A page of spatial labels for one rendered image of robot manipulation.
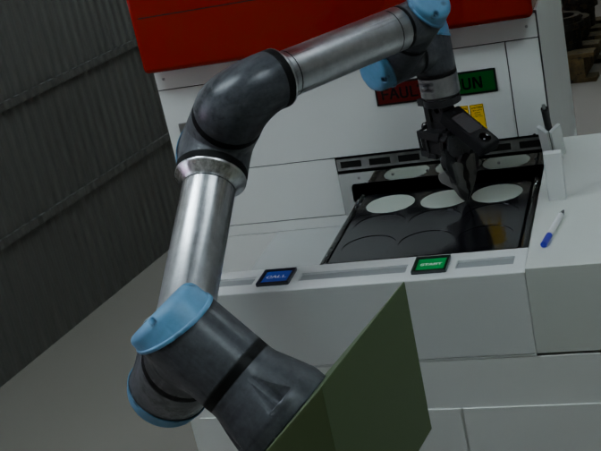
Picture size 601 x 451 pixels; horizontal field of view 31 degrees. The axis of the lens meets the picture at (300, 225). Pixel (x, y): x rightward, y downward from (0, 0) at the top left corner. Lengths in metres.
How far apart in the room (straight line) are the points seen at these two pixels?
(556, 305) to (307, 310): 0.39
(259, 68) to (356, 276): 0.37
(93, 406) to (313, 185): 1.62
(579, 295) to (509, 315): 0.11
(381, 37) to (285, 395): 0.68
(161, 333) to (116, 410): 2.28
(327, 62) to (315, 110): 0.58
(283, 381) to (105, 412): 2.33
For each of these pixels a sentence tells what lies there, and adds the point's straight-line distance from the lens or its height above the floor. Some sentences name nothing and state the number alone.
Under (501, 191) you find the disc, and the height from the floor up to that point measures 0.90.
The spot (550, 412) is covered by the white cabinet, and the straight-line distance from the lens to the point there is 1.79.
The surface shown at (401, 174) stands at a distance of 2.31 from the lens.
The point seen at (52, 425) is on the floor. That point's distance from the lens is 3.74.
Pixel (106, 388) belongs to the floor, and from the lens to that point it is 3.86.
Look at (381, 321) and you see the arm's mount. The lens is 1.42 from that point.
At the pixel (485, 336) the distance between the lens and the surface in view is 1.74.
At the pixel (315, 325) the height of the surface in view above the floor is 0.89.
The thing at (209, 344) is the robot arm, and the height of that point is 1.06.
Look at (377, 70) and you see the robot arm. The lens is 1.97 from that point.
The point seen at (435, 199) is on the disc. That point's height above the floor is 0.90.
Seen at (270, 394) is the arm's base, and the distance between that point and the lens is 1.41.
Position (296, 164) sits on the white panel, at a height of 0.97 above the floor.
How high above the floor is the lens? 1.65
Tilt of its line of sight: 20 degrees down
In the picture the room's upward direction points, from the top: 12 degrees counter-clockwise
